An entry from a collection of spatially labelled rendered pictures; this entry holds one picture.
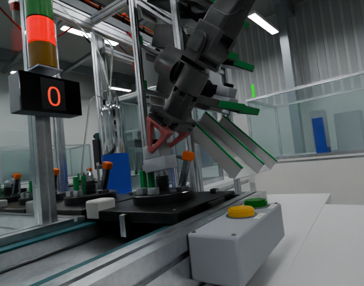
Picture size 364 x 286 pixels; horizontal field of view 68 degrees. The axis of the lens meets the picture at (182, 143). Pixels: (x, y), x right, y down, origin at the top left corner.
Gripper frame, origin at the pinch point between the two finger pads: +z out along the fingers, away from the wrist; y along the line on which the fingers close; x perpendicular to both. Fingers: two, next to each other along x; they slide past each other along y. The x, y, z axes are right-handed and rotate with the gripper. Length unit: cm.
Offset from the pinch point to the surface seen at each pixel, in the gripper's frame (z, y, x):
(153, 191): 5.2, 5.9, 7.6
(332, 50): -202, -852, -167
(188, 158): -3.2, 0.9, 8.5
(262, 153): -2.4, -48.0, 9.4
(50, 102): -2.4, 19.6, -13.3
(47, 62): -8.2, 19.5, -18.5
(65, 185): 77, -44, -75
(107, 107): 26, -54, -78
